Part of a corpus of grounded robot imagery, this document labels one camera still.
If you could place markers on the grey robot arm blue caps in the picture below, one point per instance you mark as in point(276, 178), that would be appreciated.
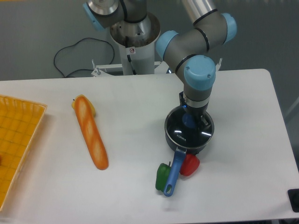
point(184, 54)

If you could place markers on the yellow woven basket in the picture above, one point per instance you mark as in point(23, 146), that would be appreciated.
point(19, 121)

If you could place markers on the red bell pepper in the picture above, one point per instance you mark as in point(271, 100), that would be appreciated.
point(190, 165)

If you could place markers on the yellow banana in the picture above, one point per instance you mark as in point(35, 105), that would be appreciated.
point(89, 102)

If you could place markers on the black device at table edge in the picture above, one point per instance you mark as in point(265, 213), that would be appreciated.
point(293, 195)

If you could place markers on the orange baguette bread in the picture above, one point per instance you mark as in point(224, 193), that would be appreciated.
point(91, 134)

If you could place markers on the green bell pepper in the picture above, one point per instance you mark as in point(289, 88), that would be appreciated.
point(163, 172)

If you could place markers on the dark saucepan with blue handle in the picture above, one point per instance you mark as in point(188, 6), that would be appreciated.
point(179, 156)

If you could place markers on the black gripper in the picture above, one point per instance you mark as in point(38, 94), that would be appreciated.
point(199, 114)

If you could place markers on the glass pot lid blue knob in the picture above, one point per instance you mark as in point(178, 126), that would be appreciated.
point(181, 131)

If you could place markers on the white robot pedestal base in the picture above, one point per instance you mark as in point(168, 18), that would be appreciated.
point(136, 42)

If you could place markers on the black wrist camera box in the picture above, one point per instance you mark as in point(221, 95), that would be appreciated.
point(182, 100)

